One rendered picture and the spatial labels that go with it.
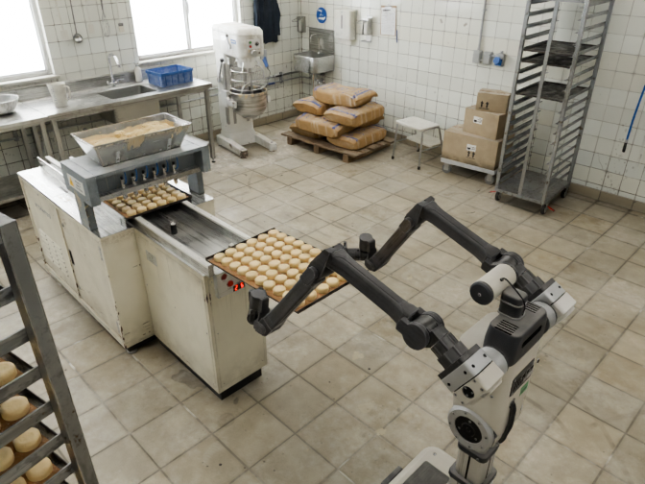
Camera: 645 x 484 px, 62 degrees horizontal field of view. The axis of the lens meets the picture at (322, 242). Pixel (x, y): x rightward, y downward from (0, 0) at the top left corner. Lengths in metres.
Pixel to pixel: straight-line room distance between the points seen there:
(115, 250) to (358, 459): 1.68
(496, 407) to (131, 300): 2.23
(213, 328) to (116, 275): 0.71
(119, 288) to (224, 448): 1.06
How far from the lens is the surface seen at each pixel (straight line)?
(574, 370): 3.57
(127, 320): 3.36
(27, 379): 1.16
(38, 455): 1.27
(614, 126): 5.66
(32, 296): 1.05
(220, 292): 2.63
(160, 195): 3.28
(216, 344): 2.83
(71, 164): 3.14
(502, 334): 1.57
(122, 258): 3.16
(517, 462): 2.97
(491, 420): 1.77
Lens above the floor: 2.21
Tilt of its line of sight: 29 degrees down
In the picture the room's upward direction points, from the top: straight up
